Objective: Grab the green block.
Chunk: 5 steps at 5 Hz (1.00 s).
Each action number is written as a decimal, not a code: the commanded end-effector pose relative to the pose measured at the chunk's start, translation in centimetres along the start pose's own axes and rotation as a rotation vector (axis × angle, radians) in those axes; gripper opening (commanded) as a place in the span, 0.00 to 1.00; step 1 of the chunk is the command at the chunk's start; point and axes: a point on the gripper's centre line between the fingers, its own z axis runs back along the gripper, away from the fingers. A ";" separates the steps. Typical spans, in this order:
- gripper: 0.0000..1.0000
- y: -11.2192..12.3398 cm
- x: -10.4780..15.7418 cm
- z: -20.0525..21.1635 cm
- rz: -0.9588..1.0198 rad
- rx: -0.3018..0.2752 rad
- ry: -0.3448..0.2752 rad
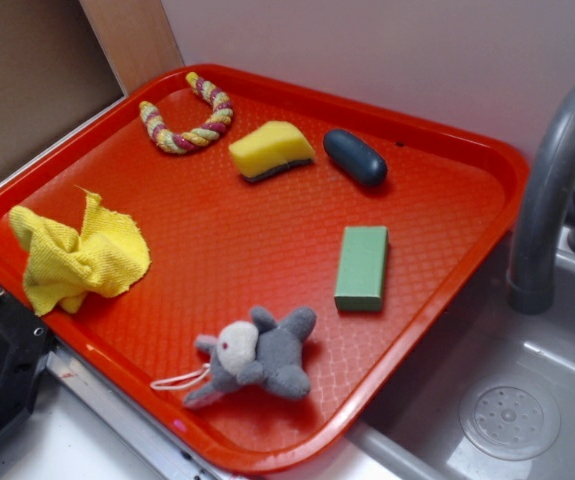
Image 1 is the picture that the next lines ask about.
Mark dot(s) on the green rectangular block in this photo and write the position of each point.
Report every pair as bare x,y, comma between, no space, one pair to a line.
361,270

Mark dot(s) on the red plastic tray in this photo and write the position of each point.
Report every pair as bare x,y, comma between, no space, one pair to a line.
220,245

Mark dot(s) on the yellow sponge with dark pad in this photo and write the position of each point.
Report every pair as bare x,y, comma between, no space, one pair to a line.
274,147

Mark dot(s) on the dark grey oval capsule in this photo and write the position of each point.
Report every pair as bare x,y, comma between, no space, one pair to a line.
355,157

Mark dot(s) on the grey plush toy animal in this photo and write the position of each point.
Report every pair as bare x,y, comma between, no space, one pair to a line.
262,352

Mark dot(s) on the yellow crumpled cloth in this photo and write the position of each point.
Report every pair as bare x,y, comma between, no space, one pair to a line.
105,257

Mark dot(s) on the grey curved faucet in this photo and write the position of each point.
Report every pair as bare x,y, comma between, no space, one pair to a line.
548,198

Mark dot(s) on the wooden board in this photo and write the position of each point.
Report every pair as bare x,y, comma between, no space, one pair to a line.
136,38

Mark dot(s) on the grey plastic sink basin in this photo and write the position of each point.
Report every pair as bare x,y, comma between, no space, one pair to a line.
487,393

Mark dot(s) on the brown cardboard panel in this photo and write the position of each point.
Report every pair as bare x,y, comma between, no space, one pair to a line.
53,77

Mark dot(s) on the multicolour braided rope toy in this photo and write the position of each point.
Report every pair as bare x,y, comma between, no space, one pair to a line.
209,132

